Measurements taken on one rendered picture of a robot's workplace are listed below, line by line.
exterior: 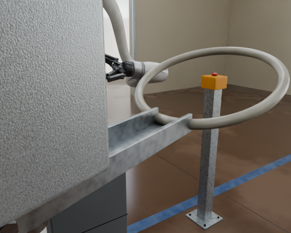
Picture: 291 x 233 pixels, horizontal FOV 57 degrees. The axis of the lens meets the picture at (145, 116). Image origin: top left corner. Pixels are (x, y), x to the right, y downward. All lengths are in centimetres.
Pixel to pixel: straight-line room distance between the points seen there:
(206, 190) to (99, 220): 87
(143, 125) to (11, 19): 51
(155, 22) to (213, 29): 191
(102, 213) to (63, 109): 116
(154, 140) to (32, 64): 36
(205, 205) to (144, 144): 158
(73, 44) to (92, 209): 115
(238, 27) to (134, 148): 748
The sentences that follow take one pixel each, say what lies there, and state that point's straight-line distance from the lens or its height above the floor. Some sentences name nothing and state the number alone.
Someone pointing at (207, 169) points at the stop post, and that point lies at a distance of 197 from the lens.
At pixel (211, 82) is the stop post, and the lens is 176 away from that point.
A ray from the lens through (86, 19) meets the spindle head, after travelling 36.
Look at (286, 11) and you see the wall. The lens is 724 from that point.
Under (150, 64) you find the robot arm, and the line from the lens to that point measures 136.
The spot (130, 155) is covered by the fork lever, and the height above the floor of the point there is 110.
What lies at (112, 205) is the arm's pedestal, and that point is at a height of 49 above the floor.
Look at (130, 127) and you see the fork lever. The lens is 70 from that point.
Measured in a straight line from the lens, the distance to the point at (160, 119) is 76.
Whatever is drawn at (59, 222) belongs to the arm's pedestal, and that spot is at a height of 51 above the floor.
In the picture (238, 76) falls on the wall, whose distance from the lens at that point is 791.
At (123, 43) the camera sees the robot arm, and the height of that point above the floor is 129.
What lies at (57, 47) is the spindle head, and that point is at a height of 132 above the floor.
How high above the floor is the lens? 133
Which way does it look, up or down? 17 degrees down
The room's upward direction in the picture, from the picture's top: straight up
